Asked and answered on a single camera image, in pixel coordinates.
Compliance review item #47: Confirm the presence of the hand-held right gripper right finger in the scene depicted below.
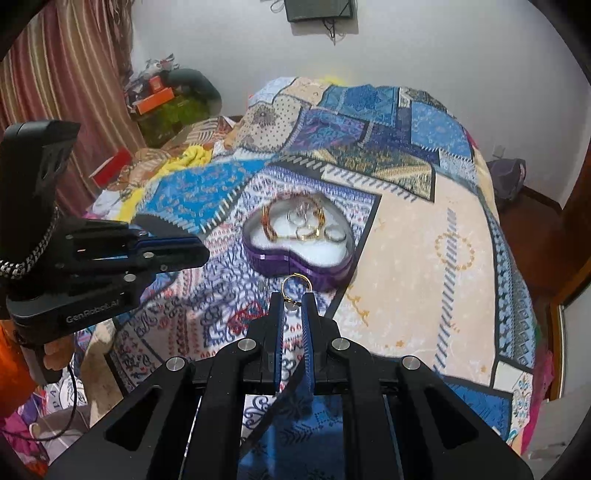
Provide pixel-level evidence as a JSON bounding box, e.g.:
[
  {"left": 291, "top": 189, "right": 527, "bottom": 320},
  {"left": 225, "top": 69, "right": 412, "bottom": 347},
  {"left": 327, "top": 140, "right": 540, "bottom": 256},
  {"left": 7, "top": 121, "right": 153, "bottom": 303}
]
[{"left": 300, "top": 292, "right": 536, "bottom": 480}]

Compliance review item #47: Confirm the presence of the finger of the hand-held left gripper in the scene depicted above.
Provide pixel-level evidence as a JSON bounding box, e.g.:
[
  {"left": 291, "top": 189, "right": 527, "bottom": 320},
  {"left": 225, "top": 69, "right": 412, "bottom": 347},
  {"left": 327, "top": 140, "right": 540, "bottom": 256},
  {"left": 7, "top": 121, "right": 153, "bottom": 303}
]
[
  {"left": 134, "top": 213, "right": 201, "bottom": 243},
  {"left": 124, "top": 239, "right": 211, "bottom": 283}
]

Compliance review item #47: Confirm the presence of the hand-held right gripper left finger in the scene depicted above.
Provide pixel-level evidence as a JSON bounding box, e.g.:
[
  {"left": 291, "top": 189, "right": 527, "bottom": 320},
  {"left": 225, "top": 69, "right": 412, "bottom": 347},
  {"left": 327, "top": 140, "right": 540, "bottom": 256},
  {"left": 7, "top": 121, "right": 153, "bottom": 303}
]
[{"left": 46, "top": 291, "right": 284, "bottom": 480}]

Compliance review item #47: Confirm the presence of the purple heart-shaped jewelry box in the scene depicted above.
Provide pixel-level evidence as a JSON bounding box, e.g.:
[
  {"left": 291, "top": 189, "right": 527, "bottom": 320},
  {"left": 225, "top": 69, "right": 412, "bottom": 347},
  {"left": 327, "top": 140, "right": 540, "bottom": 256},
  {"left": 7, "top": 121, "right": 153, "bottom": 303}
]
[{"left": 242, "top": 193, "right": 355, "bottom": 291}]

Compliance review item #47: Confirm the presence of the amber beaded bracelet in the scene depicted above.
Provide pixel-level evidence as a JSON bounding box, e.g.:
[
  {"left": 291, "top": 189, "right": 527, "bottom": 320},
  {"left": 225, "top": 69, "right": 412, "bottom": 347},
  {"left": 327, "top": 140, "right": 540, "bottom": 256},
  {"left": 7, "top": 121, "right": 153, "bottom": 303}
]
[{"left": 261, "top": 202, "right": 280, "bottom": 242}]

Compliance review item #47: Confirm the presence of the person's left hand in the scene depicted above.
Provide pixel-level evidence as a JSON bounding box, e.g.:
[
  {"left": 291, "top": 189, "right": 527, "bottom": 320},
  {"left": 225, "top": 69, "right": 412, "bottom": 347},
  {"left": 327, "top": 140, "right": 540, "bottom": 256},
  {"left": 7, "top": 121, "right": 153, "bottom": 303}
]
[{"left": 42, "top": 338, "right": 74, "bottom": 374}]

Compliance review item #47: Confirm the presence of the red box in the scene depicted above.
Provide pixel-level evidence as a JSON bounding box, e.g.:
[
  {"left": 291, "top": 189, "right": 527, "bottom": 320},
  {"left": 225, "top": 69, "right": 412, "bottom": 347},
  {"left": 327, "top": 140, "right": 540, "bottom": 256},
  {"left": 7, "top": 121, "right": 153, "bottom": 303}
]
[{"left": 89, "top": 148, "right": 132, "bottom": 185}]

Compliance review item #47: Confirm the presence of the yellow cloth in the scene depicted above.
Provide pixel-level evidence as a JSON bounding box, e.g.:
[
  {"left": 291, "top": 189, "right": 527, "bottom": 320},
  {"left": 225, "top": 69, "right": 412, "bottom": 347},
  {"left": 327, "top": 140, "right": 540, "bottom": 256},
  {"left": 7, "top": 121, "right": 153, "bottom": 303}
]
[{"left": 108, "top": 143, "right": 215, "bottom": 222}]

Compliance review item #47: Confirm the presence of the orange patterned bedsheet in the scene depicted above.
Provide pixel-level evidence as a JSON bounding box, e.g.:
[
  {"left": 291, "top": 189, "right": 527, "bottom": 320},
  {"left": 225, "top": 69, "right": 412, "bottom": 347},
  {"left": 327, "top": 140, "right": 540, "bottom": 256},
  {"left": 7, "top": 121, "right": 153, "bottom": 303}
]
[{"left": 124, "top": 115, "right": 245, "bottom": 185}]

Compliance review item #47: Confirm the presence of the green cloth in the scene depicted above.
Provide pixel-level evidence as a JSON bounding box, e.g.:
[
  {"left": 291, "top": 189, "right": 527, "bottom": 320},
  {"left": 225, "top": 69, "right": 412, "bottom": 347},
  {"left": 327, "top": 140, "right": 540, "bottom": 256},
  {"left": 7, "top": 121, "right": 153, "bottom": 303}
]
[{"left": 134, "top": 97, "right": 218, "bottom": 148}]

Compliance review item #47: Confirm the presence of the blue patchwork blanket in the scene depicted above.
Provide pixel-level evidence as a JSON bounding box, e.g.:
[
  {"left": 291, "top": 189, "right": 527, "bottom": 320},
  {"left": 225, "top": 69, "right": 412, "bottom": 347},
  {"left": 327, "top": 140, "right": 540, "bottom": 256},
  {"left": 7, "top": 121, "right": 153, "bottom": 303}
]
[{"left": 76, "top": 76, "right": 539, "bottom": 480}]

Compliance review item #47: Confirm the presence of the flat orange box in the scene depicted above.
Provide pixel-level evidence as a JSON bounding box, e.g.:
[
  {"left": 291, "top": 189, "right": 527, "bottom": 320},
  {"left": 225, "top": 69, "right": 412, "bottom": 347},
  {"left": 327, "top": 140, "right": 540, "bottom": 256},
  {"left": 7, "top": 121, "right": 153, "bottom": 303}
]
[{"left": 135, "top": 88, "right": 176, "bottom": 116}]

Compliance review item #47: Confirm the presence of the pink patterned quilt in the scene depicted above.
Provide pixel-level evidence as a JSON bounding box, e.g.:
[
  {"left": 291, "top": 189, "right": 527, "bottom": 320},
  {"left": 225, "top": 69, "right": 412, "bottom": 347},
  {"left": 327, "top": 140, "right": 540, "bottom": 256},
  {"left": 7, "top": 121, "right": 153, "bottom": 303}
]
[{"left": 0, "top": 383, "right": 90, "bottom": 480}]

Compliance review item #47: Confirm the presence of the dark grey bundle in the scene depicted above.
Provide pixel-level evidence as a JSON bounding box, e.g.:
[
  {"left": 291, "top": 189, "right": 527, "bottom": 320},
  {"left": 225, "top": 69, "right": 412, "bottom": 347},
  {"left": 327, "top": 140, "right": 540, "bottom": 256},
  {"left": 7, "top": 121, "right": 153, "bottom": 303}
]
[{"left": 166, "top": 68, "right": 222, "bottom": 116}]

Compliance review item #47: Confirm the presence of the pile of clothes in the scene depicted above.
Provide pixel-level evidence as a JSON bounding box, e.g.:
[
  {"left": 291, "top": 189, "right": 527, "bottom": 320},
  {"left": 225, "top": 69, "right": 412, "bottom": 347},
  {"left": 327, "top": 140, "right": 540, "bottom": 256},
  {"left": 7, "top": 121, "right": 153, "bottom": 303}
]
[{"left": 127, "top": 55, "right": 181, "bottom": 100}]

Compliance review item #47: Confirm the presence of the striped red curtain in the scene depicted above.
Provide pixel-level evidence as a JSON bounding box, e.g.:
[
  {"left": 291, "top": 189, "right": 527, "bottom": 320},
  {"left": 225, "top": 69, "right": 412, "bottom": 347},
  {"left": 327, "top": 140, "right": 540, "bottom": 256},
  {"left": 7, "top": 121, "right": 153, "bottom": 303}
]
[{"left": 0, "top": 0, "right": 148, "bottom": 217}]

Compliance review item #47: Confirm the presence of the dark bag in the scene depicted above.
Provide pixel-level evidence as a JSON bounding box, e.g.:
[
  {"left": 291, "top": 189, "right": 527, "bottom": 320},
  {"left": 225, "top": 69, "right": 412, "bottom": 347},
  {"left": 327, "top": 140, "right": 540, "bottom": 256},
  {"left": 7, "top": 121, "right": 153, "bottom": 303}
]
[{"left": 487, "top": 158, "right": 527, "bottom": 201}]

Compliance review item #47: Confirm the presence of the black white braided cord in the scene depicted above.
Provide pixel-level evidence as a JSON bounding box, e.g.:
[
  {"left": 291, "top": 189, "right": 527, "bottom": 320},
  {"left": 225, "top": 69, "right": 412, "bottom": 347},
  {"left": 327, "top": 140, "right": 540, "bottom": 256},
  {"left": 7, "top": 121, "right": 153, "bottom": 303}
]
[{"left": 0, "top": 205, "right": 61, "bottom": 280}]

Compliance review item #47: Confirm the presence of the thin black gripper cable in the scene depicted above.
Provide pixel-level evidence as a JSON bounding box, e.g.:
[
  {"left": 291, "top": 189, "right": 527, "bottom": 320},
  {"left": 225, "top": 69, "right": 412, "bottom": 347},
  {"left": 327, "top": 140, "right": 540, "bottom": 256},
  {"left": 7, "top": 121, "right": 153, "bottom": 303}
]
[{"left": 0, "top": 362, "right": 95, "bottom": 441}]

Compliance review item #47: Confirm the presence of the small black wall screen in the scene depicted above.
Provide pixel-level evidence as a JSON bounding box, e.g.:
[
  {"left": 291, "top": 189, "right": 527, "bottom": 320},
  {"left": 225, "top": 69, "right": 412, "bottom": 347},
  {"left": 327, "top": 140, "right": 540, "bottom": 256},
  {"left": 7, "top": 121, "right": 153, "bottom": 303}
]
[{"left": 284, "top": 0, "right": 357, "bottom": 23}]

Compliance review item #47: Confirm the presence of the wooden door frame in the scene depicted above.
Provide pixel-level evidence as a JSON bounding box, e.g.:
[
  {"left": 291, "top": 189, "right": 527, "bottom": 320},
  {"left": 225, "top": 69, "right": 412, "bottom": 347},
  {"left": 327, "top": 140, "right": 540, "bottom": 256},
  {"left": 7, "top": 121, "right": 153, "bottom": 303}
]
[{"left": 547, "top": 152, "right": 591, "bottom": 402}]

